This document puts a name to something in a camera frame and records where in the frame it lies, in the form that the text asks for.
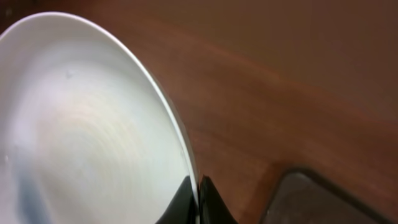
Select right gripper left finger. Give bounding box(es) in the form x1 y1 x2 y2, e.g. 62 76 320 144
156 176 196 224

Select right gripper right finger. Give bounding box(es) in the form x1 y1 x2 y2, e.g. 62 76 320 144
199 175 238 224

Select white plate long blue stain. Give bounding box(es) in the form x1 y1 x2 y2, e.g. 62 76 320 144
1 12 199 223

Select brown serving tray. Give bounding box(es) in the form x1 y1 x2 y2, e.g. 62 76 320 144
259 167 392 224

